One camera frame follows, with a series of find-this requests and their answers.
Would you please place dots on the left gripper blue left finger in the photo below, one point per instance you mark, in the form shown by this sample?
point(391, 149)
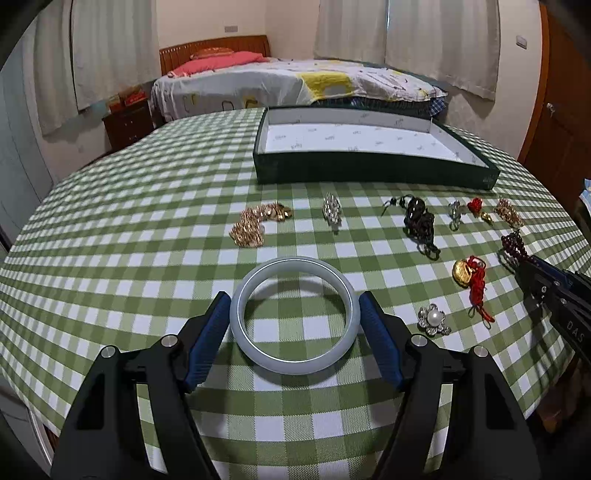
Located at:
point(207, 332)

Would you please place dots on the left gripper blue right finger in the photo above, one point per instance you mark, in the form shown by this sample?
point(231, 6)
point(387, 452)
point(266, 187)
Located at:
point(384, 349)

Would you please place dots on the pearl flower brooch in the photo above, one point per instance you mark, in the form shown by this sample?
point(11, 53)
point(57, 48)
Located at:
point(432, 321)

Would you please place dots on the pale jade bangle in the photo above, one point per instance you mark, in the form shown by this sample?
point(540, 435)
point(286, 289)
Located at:
point(295, 315)

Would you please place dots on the gold ingot red tassel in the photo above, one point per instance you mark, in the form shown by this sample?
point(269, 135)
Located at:
point(470, 274)

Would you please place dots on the gold pearl brooch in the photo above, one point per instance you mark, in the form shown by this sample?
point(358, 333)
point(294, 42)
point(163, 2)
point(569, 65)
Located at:
point(507, 212)

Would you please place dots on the crystal rhinestone brooch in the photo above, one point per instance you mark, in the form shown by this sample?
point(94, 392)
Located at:
point(332, 211)

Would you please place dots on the small red gold charm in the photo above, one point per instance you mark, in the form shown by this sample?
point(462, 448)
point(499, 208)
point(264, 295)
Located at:
point(476, 207)

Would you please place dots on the green jewelry tray box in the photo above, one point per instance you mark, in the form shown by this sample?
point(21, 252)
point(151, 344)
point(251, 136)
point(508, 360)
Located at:
point(320, 144)

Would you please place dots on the green checkered tablecloth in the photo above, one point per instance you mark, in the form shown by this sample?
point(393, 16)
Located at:
point(126, 250)

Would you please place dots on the brown wooden door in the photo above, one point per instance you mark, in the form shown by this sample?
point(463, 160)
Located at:
point(556, 149)

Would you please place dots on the dark wooden nightstand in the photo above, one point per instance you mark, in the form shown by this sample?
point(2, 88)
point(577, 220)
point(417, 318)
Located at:
point(129, 125)

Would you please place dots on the bed with patterned quilt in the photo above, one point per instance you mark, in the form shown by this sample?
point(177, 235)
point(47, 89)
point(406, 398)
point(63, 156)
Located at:
point(274, 82)

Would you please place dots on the red boxes on nightstand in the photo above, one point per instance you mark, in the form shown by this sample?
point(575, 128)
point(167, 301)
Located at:
point(125, 99)

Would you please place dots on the red pillow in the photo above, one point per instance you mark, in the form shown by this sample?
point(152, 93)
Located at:
point(216, 62)

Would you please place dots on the right white curtain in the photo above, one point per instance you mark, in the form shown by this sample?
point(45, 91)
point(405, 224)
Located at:
point(456, 42)

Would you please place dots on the white curtain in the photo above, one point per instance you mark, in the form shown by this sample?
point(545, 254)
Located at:
point(84, 52)
point(456, 42)

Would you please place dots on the orange patterned pillow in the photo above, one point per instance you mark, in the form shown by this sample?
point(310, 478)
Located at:
point(211, 52)

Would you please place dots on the left white curtain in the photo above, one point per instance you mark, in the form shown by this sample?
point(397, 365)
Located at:
point(84, 52)

